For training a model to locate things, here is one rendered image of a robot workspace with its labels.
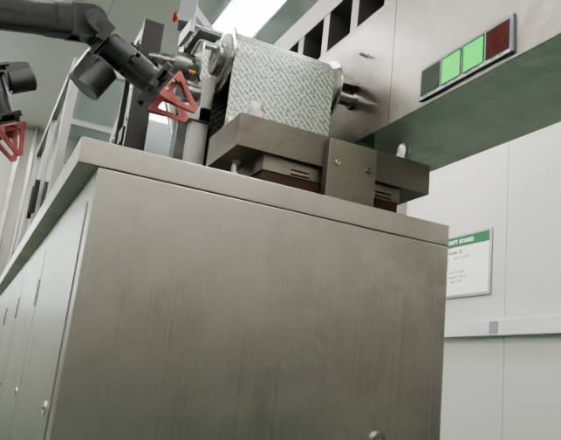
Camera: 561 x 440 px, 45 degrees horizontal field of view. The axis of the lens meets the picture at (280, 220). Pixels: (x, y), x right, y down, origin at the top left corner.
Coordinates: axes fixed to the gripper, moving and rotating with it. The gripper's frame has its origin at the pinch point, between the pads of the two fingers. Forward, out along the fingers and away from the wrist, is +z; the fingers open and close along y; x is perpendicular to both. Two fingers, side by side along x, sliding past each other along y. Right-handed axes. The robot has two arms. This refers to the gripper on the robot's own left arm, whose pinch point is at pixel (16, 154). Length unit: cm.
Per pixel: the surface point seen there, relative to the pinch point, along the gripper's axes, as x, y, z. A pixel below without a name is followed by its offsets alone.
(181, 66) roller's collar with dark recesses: -39.6, -18.9, -8.6
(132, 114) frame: -25.6, -13.1, -0.9
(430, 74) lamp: -58, -76, 16
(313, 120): -48, -50, 16
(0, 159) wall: -126, 509, -89
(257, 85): -38, -49, 6
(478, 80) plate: -56, -87, 21
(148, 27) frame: -37.6, -13.2, -21.3
